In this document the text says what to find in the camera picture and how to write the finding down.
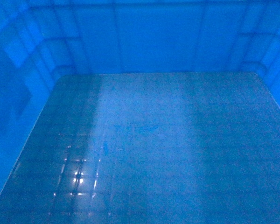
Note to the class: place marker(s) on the blue plastic crate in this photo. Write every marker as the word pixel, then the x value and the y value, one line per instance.
pixel 139 111

